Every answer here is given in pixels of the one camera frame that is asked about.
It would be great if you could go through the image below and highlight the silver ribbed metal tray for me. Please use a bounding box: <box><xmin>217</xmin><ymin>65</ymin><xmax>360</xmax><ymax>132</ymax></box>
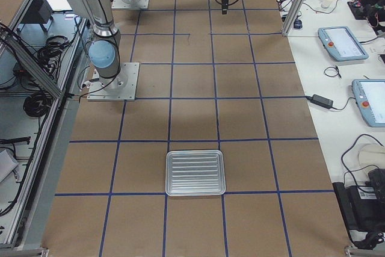
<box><xmin>165</xmin><ymin>149</ymin><xmax>226</xmax><ymax>197</ymax></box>

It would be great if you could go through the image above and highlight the blue plaid small pouch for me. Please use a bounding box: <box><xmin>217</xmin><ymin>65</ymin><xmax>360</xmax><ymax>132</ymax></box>
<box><xmin>293</xmin><ymin>19</ymin><xmax>303</xmax><ymax>29</ymax></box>

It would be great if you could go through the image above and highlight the far blue teach pendant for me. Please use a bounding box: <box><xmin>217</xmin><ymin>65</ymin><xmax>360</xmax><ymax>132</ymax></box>
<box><xmin>318</xmin><ymin>26</ymin><xmax>369</xmax><ymax>61</ymax></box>

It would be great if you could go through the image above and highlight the blue teach pendant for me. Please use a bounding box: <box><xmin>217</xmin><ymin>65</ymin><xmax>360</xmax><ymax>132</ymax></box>
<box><xmin>352</xmin><ymin>79</ymin><xmax>384</xmax><ymax>128</ymax></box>
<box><xmin>318</xmin><ymin>26</ymin><xmax>369</xmax><ymax>61</ymax></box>

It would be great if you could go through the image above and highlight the black power adapter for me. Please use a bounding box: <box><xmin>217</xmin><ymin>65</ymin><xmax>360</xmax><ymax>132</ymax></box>
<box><xmin>305</xmin><ymin>94</ymin><xmax>333</xmax><ymax>110</ymax></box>

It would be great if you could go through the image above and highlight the near blue teach pendant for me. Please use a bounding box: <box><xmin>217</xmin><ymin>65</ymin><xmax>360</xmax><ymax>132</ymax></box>
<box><xmin>352</xmin><ymin>79</ymin><xmax>384</xmax><ymax>128</ymax></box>

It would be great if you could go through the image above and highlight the aluminium frame post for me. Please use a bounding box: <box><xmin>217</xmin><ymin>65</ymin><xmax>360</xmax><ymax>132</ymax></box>
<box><xmin>281</xmin><ymin>0</ymin><xmax>320</xmax><ymax>37</ymax></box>

